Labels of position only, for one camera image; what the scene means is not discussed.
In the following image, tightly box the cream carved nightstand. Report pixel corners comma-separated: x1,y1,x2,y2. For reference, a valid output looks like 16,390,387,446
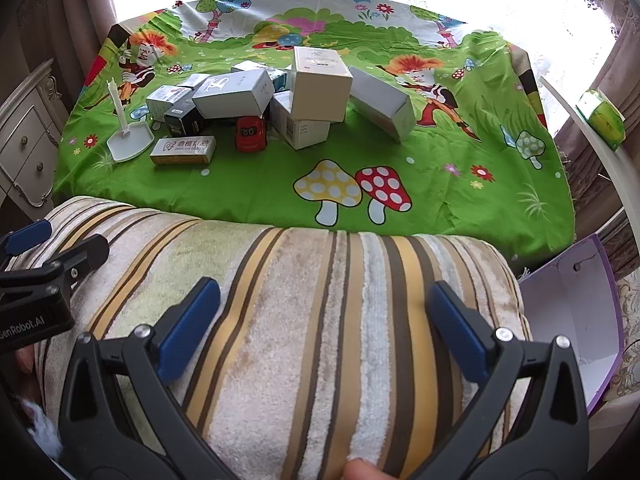
0,57,63,208

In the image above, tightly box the gold and white box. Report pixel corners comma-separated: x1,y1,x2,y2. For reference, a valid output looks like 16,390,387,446
150,135,218,166

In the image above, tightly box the silver grey box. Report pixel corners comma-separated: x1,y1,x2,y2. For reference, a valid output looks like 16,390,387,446
145,85,193,123

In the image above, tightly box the purple cardboard box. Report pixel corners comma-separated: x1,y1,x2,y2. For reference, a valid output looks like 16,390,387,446
517,232,626,416

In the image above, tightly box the green cartoon printed sheet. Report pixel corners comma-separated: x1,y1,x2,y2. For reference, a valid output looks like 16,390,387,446
52,0,576,271

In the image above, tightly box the white box with printed side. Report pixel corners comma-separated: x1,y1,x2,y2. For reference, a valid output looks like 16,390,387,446
270,91,332,151

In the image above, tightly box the large white square box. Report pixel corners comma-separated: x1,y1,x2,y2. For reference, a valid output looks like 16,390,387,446
291,46,354,123

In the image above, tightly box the small white box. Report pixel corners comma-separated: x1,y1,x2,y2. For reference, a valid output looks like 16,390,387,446
176,73,212,92

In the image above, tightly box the white plastic stand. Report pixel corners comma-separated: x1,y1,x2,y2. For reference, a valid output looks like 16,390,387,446
106,80,155,163

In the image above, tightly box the long white box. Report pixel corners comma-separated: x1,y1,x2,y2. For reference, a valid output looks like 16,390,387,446
347,66,417,143

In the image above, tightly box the brown curtain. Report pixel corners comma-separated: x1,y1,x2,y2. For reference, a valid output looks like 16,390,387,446
15,0,126,111
550,0,640,271

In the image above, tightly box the striped beige towel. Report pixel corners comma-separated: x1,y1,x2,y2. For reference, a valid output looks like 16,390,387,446
10,195,533,480

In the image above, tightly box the green tissue pack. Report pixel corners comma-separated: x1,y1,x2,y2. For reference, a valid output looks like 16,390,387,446
574,88,627,152

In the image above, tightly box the person's right hand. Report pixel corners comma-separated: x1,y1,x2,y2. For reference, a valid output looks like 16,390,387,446
342,460,388,480

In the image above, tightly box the white fluffy garment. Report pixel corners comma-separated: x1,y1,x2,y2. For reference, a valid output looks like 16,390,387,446
20,395,63,461

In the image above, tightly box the white box with large logo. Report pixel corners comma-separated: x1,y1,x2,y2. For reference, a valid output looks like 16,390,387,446
191,67,276,121

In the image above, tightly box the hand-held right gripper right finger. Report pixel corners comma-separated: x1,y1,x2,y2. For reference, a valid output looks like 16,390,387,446
400,281,591,480

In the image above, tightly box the red and blue toy car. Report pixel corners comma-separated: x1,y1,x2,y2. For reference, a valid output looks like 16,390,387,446
235,115,269,153

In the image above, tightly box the black box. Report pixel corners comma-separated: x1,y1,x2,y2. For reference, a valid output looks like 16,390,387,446
164,107,206,138

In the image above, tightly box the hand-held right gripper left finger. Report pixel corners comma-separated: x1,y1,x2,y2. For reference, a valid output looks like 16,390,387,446
59,276,236,480

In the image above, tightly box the white curved table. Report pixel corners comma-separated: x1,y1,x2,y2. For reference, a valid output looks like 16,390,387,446
537,76,638,241

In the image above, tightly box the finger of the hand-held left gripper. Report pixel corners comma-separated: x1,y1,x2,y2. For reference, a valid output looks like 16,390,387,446
0,220,53,256
0,234,110,306

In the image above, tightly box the teal box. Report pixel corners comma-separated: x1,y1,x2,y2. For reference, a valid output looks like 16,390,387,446
267,69,293,93

